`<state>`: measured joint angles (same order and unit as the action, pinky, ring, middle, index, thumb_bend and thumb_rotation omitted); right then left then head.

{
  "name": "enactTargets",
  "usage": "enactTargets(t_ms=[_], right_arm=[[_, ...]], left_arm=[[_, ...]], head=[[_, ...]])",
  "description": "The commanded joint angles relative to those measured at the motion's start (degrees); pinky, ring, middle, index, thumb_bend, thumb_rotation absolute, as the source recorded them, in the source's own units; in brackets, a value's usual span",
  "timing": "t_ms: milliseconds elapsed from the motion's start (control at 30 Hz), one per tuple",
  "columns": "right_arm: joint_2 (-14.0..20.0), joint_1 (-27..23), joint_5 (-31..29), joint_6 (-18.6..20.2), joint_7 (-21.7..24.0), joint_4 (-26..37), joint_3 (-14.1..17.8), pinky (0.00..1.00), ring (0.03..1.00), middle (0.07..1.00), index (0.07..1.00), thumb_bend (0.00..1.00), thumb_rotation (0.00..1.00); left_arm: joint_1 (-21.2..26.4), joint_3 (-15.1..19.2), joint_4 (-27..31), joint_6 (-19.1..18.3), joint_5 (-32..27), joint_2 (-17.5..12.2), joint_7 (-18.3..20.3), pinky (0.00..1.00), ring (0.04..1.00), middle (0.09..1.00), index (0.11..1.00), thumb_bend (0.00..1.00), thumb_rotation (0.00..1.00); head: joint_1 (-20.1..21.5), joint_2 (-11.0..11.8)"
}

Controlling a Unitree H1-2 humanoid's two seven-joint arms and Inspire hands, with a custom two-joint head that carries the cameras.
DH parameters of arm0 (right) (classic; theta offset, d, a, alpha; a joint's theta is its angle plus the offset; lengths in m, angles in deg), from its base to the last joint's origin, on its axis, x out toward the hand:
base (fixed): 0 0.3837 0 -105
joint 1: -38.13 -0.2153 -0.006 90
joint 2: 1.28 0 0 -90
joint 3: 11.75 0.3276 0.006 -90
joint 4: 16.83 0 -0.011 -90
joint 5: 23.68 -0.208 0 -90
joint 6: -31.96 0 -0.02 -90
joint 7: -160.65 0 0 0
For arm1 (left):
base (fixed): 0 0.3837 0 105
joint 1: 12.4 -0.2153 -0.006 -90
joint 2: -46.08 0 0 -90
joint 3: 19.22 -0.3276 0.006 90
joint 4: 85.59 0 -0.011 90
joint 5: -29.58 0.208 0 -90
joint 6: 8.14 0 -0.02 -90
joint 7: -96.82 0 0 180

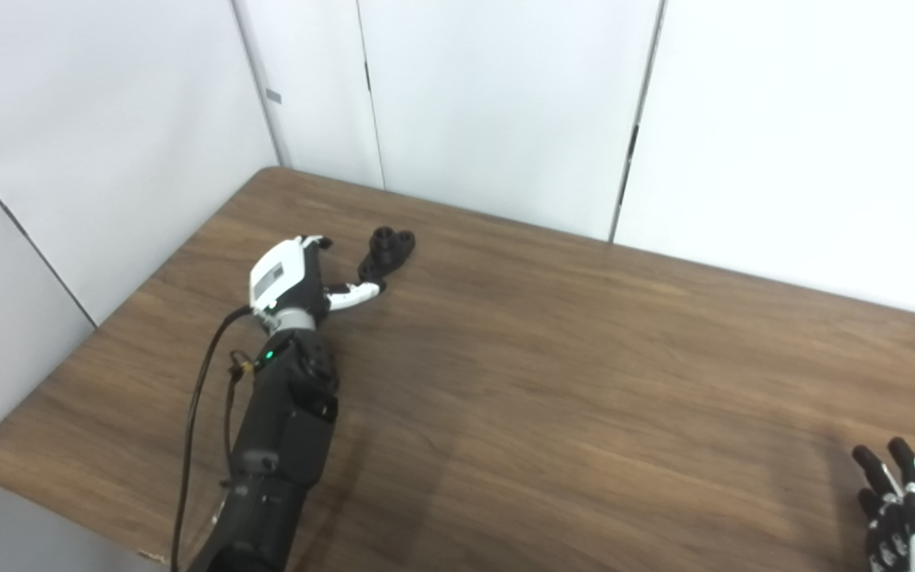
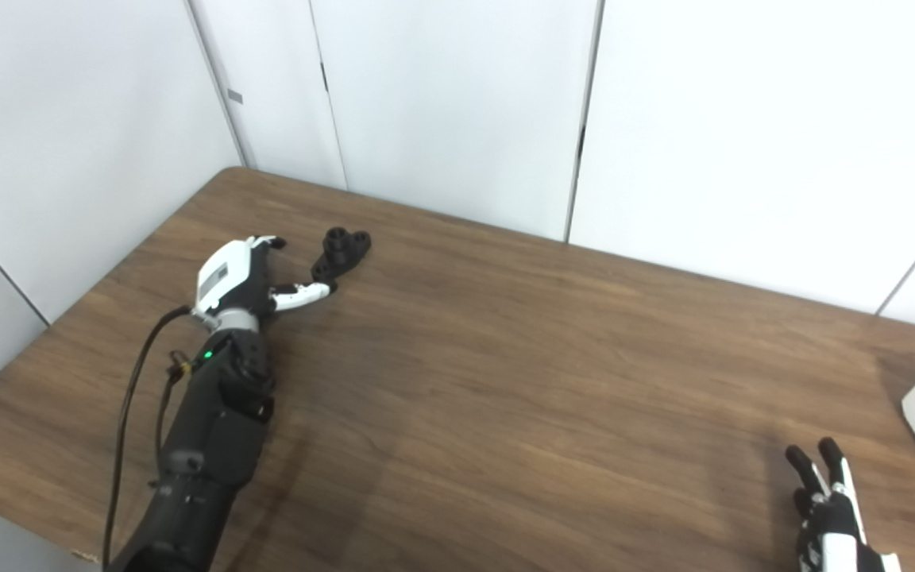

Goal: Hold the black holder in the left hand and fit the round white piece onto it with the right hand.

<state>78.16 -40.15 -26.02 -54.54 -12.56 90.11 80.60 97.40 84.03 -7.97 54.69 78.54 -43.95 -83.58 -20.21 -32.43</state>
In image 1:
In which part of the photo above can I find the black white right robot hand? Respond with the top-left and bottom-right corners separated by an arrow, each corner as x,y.
851,436 -> 915,572

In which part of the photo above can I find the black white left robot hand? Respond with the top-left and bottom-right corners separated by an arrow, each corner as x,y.
248,234 -> 385,330

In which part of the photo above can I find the black plastic holder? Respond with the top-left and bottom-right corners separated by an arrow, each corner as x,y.
357,226 -> 417,284

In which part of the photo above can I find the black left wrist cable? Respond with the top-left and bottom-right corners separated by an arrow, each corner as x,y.
169,306 -> 256,572

